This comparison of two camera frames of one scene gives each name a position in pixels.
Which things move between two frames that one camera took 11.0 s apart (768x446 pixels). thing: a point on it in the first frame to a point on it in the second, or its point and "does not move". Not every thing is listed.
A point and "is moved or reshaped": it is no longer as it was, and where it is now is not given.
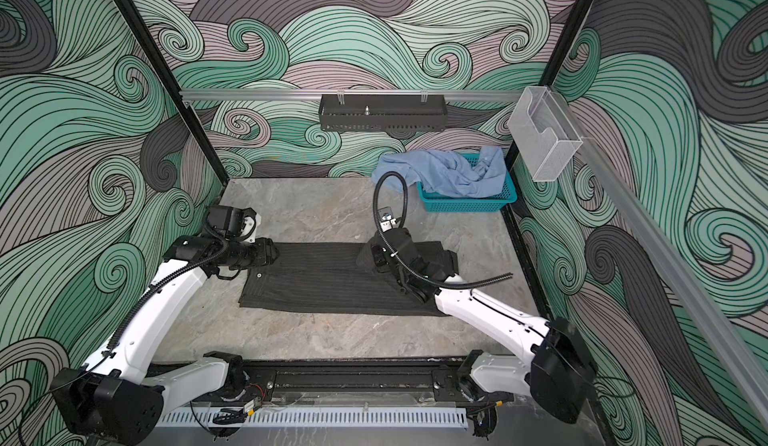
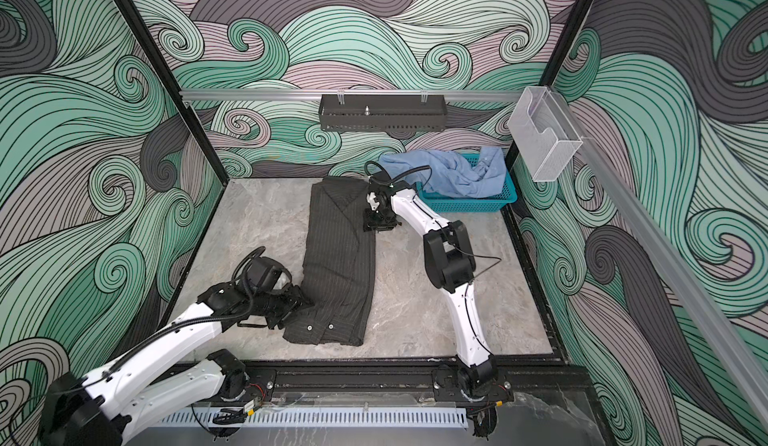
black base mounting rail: (273, 380) does not move
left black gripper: (265, 252) to (296, 301)
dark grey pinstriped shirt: (325, 277) is moved or reshaped
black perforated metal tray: (383, 112) does not move
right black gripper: (378, 250) to (369, 221)
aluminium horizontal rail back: (247, 94) does not move
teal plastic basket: (487, 204) does not move
